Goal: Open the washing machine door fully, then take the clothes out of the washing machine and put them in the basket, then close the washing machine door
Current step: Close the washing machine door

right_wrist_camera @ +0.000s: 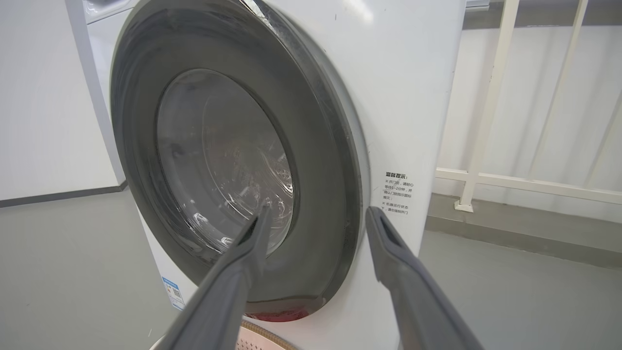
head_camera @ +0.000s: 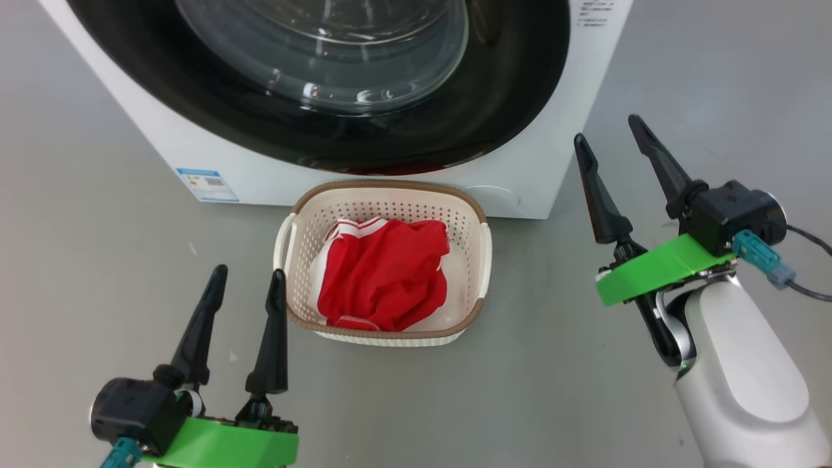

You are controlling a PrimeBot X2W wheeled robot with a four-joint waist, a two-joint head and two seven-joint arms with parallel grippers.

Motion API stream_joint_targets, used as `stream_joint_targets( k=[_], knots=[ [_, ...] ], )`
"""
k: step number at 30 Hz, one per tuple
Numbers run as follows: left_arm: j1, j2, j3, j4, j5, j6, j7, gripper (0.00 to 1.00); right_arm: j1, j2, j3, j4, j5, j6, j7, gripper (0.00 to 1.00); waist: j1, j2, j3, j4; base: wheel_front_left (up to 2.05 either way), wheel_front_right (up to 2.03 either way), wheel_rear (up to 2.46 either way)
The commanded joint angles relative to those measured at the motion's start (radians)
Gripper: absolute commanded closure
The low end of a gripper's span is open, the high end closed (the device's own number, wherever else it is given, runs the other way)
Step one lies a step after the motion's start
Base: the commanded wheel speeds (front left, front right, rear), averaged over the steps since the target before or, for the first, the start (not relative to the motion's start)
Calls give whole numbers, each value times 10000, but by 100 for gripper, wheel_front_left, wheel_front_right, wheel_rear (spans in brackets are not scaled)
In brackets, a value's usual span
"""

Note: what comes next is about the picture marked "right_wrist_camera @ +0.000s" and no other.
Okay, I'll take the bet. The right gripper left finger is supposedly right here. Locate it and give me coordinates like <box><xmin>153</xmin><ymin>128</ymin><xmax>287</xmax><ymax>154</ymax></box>
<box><xmin>158</xmin><ymin>202</ymin><xmax>274</xmax><ymax>350</ymax></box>

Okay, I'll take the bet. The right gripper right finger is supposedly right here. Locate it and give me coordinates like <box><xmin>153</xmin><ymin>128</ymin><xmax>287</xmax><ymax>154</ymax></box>
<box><xmin>365</xmin><ymin>206</ymin><xmax>484</xmax><ymax>350</ymax></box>

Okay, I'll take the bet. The grey washing machine door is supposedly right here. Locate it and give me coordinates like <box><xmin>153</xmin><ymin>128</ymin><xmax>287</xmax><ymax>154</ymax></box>
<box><xmin>110</xmin><ymin>0</ymin><xmax>364</xmax><ymax>322</ymax></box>

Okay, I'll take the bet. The cream basket with brown rim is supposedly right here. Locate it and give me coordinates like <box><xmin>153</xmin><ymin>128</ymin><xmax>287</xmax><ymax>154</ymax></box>
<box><xmin>150</xmin><ymin>318</ymin><xmax>299</xmax><ymax>350</ymax></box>

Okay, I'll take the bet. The white front-load washing machine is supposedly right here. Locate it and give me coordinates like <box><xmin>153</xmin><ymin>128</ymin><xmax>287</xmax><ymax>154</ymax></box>
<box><xmin>83</xmin><ymin>0</ymin><xmax>467</xmax><ymax>350</ymax></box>

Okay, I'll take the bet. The blue energy label sticker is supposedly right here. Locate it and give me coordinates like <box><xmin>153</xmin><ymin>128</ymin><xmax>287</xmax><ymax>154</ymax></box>
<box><xmin>161</xmin><ymin>276</ymin><xmax>186</xmax><ymax>311</ymax></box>

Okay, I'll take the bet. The black text notice sticker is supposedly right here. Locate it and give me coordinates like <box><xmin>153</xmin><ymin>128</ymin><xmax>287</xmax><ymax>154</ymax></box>
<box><xmin>380</xmin><ymin>171</ymin><xmax>415</xmax><ymax>215</ymax></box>

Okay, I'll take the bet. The white metal railing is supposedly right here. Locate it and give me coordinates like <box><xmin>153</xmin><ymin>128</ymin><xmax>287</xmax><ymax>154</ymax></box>
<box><xmin>435</xmin><ymin>0</ymin><xmax>622</xmax><ymax>213</ymax></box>

